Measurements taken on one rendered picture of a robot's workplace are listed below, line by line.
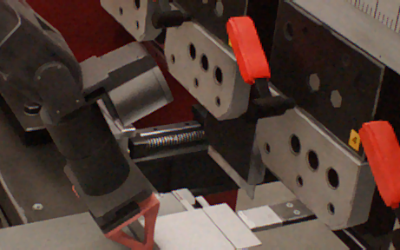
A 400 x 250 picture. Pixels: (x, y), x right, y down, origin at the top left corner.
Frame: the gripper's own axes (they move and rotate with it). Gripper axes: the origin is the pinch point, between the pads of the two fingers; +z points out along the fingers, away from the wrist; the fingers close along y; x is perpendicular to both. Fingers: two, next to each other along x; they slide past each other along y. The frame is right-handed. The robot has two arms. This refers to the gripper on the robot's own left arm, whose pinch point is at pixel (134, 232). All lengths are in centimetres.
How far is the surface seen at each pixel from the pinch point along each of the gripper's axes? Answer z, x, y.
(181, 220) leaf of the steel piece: 4.6, -5.7, 2.4
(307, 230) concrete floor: 141, -56, 111
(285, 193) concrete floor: 143, -60, 131
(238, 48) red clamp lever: -23.5, -14.8, -12.2
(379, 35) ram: -27.3, -21.4, -25.1
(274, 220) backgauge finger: 9.1, -15.0, -1.5
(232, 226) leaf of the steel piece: 7.0, -10.4, -0.6
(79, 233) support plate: -0.7, 5.3, 4.0
